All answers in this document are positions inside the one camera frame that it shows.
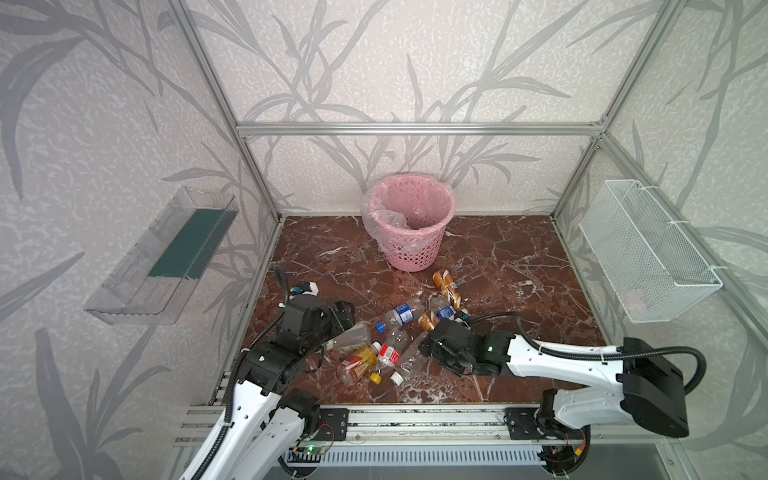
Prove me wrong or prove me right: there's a clear bottle white cap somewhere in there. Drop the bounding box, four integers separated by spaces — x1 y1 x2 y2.
390 331 429 386

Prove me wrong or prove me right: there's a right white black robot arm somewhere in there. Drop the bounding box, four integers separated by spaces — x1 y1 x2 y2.
419 311 707 438

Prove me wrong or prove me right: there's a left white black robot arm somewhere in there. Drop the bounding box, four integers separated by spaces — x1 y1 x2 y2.
180 293 356 479

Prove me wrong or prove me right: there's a clear plastic bin liner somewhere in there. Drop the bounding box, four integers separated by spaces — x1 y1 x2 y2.
360 176 418 253

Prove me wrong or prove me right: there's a pink perforated plastic bin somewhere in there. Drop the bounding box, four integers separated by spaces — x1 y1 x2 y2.
360 174 457 272

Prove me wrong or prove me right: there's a small water bottle blue label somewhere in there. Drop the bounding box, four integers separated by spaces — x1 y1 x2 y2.
428 295 470 323

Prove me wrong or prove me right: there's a yellow drink bottle red label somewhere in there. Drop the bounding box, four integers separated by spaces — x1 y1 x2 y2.
337 341 381 386

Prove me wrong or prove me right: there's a clear bottle blue cap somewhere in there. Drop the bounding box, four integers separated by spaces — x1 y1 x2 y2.
375 297 425 333

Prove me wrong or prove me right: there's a clear bottle red label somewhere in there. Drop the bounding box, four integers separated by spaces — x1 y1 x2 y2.
369 330 411 385

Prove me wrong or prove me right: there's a right wiring bundle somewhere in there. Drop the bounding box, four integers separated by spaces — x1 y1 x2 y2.
536 428 592 478

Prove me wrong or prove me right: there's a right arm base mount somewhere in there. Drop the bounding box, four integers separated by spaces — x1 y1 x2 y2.
503 388 591 440

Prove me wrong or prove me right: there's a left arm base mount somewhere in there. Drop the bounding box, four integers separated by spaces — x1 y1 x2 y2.
279 390 350 441

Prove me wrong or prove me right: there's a left circuit board with wires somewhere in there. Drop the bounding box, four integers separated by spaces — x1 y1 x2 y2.
282 423 336 464

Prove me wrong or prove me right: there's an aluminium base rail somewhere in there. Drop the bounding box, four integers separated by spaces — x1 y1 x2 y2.
173 403 664 448

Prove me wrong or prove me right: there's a clear acrylic wall shelf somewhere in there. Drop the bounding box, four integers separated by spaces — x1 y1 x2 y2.
84 187 239 326

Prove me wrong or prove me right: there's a white wire mesh basket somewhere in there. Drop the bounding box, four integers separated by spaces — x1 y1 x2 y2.
579 179 723 324

